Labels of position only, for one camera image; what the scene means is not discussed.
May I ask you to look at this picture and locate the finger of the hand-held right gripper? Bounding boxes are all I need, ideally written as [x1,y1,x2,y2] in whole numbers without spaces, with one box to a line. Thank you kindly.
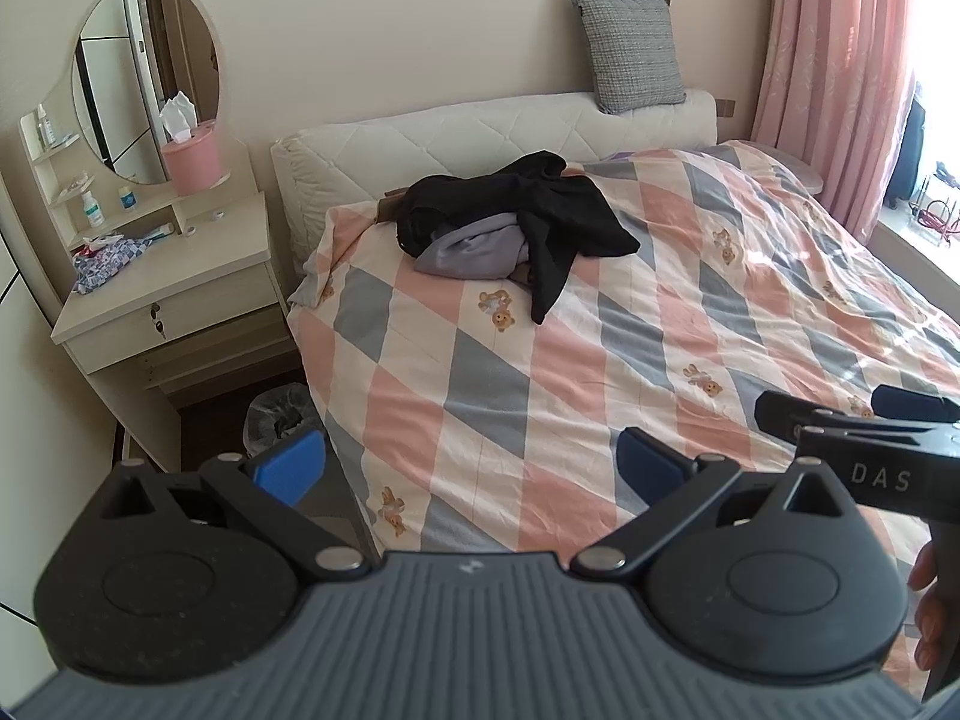
[870,385,960,425]
[754,388,878,445]

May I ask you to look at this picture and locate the grey garment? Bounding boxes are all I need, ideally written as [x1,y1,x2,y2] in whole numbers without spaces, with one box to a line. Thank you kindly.
[415,212,530,280]

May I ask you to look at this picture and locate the white tissue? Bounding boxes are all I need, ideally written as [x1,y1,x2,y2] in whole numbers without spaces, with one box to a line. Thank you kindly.
[157,90,198,143]

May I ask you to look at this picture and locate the oval mirror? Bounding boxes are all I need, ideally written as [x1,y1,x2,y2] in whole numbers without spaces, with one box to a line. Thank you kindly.
[73,0,221,186]

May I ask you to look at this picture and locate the person's right hand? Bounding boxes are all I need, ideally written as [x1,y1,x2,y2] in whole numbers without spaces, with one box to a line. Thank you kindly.
[909,540,947,672]

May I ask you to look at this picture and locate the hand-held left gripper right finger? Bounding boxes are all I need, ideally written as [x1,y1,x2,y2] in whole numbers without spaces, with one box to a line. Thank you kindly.
[570,426,860,584]

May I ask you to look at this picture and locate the cream vanity dresser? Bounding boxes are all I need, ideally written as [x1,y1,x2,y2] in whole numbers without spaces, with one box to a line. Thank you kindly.
[0,0,292,458]

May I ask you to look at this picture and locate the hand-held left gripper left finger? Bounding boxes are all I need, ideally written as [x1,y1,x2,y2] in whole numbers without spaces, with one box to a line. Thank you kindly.
[96,424,374,582]

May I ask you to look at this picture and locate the bed with checkered quilt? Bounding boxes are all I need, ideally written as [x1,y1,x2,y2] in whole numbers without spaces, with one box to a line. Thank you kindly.
[289,141,960,563]

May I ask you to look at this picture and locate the window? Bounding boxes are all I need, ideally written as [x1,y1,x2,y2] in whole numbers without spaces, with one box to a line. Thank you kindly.
[911,0,960,188]

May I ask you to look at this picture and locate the pink tissue box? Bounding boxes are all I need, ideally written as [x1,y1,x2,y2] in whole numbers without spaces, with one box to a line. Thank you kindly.
[160,120,228,196]

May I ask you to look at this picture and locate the white quilted headboard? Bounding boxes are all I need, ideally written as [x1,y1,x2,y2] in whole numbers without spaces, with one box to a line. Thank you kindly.
[270,88,719,278]

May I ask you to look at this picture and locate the grey woven pillow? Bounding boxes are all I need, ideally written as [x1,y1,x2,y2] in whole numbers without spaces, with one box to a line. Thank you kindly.
[568,0,687,116]

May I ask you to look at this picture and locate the dark bag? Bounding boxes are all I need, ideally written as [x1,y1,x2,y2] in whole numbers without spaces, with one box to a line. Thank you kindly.
[889,97,927,200]

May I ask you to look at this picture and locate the pink curtain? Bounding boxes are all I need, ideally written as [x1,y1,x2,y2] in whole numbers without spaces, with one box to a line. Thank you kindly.
[752,0,920,158]

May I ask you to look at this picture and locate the black pants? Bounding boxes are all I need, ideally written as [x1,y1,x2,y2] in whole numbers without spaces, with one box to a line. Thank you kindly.
[395,151,641,326]

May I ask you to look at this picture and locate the blue patterned cloth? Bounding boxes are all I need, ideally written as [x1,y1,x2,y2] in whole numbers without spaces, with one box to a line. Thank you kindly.
[71,236,155,293]

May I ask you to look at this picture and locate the lined trash bin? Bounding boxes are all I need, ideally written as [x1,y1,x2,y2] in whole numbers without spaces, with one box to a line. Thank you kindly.
[246,382,323,458]

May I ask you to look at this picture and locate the red wire rack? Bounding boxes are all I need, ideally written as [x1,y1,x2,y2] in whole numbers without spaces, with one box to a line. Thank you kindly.
[911,176,960,245]

